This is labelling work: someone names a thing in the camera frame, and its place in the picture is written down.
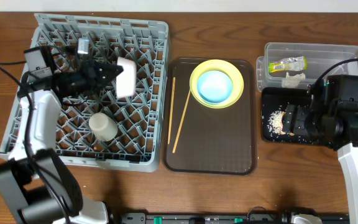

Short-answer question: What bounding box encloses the crumpled white tissue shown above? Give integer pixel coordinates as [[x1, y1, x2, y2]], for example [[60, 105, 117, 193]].
[[282, 72, 306, 88]]

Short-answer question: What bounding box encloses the black waste tray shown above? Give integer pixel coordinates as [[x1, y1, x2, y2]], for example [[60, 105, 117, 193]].
[[260, 86, 338, 147]]

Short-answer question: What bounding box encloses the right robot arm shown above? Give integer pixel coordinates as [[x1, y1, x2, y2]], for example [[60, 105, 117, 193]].
[[282, 75, 358, 223]]

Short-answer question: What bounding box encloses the orange green snack wrapper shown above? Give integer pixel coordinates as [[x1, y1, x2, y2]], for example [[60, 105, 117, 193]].
[[268, 56, 308, 73]]

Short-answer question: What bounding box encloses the grey plastic dish rack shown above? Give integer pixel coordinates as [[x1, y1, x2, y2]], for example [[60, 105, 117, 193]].
[[0, 12, 171, 173]]

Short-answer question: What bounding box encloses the white pink cup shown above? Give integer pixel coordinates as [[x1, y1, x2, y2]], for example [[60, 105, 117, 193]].
[[89, 113, 118, 141]]

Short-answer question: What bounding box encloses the spilled rice food waste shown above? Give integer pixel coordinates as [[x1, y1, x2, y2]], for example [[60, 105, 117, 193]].
[[266, 110, 295, 136]]

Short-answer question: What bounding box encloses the light blue bowl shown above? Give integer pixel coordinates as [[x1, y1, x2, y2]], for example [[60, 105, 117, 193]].
[[197, 70, 233, 104]]

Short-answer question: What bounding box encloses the white pink bowl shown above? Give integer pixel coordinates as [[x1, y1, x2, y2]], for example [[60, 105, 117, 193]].
[[116, 57, 137, 98]]

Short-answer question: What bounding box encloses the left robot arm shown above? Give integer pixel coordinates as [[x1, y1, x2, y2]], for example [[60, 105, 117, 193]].
[[0, 45, 135, 223]]

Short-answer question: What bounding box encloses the clear plastic bin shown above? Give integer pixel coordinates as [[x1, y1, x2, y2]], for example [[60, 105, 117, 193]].
[[256, 42, 358, 91]]

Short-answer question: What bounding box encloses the wooden chopstick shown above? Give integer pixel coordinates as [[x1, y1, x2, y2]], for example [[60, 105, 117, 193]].
[[168, 77, 176, 144], [172, 90, 191, 154]]

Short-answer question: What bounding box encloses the dark brown serving tray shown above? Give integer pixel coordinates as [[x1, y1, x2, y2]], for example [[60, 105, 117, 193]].
[[163, 58, 258, 175]]

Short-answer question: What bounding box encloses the yellow plate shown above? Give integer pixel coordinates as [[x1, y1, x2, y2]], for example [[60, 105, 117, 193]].
[[190, 59, 244, 109]]

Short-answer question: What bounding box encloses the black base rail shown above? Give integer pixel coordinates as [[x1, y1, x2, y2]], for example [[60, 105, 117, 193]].
[[119, 207, 350, 224]]

